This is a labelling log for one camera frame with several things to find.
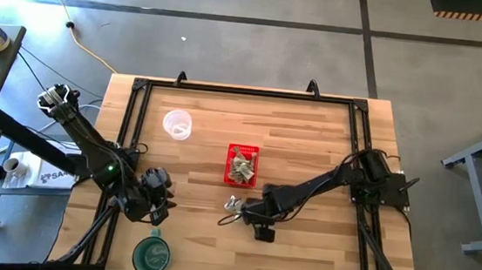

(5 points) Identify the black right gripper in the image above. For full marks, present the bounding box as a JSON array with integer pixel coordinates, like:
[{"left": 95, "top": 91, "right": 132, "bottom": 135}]
[{"left": 235, "top": 181, "right": 291, "bottom": 230}]

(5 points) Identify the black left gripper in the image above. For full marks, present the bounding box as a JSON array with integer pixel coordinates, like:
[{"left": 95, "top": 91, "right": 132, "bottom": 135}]
[{"left": 136, "top": 165, "right": 182, "bottom": 213}]

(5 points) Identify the red plastic basket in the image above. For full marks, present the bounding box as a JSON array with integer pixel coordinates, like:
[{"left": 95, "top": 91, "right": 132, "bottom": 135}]
[{"left": 222, "top": 143, "right": 261, "bottom": 190}]

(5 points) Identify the green mug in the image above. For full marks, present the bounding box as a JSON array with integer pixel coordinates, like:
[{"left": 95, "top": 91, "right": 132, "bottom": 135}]
[{"left": 131, "top": 226, "right": 174, "bottom": 270}]

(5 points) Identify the clear plastic cup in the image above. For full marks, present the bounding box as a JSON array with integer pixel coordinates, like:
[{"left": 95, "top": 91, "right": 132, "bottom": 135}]
[{"left": 160, "top": 107, "right": 194, "bottom": 143}]

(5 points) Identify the white printed box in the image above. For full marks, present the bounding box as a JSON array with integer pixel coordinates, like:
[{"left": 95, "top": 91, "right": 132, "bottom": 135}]
[{"left": 2, "top": 148, "right": 81, "bottom": 195}]

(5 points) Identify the black diagonal support bar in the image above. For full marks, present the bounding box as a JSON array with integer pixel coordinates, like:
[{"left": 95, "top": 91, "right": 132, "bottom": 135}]
[{"left": 0, "top": 106, "right": 85, "bottom": 177}]

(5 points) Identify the white mug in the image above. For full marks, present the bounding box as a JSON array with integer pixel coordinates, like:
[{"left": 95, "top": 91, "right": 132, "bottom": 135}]
[{"left": 0, "top": 156, "right": 30, "bottom": 181}]

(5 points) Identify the grey metal table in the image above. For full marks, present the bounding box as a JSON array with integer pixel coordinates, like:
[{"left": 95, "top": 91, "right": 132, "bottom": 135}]
[{"left": 433, "top": 105, "right": 482, "bottom": 256}]

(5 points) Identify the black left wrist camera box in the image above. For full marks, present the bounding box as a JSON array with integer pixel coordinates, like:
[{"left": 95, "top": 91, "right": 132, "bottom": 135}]
[{"left": 147, "top": 207, "right": 171, "bottom": 229}]

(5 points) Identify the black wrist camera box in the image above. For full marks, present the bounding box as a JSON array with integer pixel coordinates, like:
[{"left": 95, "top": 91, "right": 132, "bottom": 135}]
[
  {"left": 147, "top": 207, "right": 171, "bottom": 229},
  {"left": 251, "top": 224, "right": 278, "bottom": 245}
]

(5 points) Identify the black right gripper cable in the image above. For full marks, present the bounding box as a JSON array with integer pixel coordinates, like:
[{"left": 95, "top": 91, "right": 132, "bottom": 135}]
[{"left": 216, "top": 211, "right": 247, "bottom": 230}]

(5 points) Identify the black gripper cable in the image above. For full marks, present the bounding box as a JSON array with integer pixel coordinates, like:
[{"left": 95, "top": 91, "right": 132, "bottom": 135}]
[
  {"left": 127, "top": 140, "right": 150, "bottom": 158},
  {"left": 216, "top": 211, "right": 247, "bottom": 230}
]

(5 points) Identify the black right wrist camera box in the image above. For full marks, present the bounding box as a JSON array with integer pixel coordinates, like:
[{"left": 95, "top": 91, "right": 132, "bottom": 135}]
[{"left": 251, "top": 224, "right": 278, "bottom": 245}]

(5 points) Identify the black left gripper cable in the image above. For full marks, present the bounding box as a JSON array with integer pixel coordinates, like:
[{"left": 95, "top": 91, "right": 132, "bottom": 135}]
[{"left": 127, "top": 140, "right": 150, "bottom": 158}]

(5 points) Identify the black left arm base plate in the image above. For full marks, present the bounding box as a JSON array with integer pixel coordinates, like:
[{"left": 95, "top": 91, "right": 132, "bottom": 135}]
[{"left": 74, "top": 145, "right": 139, "bottom": 184}]

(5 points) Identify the black aluminium table frame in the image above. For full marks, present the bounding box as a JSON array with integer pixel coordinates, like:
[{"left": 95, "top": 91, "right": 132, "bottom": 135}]
[{"left": 47, "top": 57, "right": 441, "bottom": 270}]

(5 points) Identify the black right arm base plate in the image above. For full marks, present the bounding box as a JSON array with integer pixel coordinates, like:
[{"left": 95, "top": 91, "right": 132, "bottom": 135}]
[{"left": 346, "top": 166, "right": 421, "bottom": 213}]

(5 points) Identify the yellow floor cable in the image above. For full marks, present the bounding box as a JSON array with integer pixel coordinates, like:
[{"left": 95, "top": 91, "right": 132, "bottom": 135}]
[{"left": 22, "top": 0, "right": 125, "bottom": 75}]

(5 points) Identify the black floor cable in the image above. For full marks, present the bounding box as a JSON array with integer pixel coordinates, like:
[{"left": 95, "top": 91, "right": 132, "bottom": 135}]
[{"left": 13, "top": 44, "right": 108, "bottom": 100}]

